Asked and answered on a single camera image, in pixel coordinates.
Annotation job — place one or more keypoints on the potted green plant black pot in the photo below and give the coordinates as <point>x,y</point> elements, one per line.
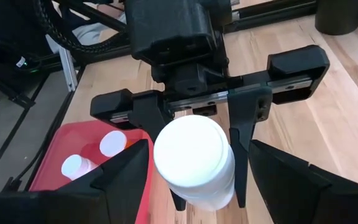
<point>340,17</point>

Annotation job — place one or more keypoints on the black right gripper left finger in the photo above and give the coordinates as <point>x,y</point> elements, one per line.
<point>120,193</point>

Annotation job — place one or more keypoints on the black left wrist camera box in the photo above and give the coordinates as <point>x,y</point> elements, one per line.
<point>169,31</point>

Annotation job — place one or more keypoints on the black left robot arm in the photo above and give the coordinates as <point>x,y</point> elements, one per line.
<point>8,28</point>

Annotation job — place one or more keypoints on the small white pill bottle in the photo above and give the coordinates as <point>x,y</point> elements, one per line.
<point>75,166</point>

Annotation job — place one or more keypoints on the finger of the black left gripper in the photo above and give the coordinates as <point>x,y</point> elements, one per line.
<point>149,113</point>
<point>247,107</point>

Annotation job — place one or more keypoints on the large white pill bottle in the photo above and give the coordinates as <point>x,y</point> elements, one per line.
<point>191,155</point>

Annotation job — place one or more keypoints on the pink translucent plastic basket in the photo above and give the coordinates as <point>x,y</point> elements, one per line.
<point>73,140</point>

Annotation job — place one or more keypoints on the orange pill bottle white cap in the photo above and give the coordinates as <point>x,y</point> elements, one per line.
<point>113,143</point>

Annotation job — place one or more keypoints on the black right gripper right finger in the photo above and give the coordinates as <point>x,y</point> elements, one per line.
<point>291,196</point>

